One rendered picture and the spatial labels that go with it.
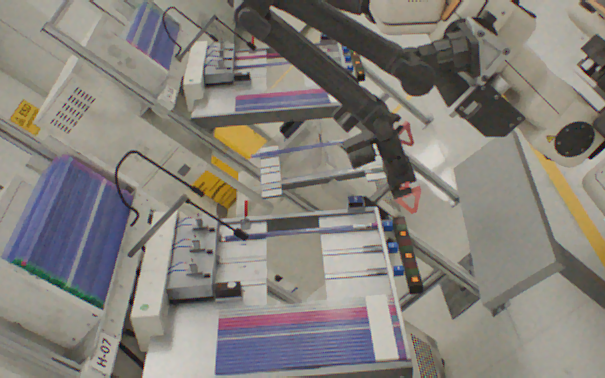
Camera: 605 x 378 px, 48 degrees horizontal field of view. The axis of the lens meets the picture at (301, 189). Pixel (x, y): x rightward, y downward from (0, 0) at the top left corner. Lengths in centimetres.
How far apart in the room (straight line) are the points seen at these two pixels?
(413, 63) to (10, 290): 112
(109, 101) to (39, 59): 220
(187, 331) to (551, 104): 115
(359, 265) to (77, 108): 150
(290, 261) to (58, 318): 179
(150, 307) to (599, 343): 144
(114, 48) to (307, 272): 145
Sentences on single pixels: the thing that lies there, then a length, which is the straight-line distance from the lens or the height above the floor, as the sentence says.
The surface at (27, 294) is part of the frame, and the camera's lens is 185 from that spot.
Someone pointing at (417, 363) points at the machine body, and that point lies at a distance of 260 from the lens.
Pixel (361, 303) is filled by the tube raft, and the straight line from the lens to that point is 199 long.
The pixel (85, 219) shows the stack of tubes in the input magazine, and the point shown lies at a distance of 207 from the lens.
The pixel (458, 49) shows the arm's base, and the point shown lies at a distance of 150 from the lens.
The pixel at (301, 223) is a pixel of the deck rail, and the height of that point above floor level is 88.
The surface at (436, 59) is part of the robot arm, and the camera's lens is 150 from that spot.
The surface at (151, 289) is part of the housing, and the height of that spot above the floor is 127.
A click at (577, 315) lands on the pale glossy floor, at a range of 256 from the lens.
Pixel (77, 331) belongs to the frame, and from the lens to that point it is 191.
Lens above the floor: 189
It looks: 24 degrees down
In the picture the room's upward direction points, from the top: 55 degrees counter-clockwise
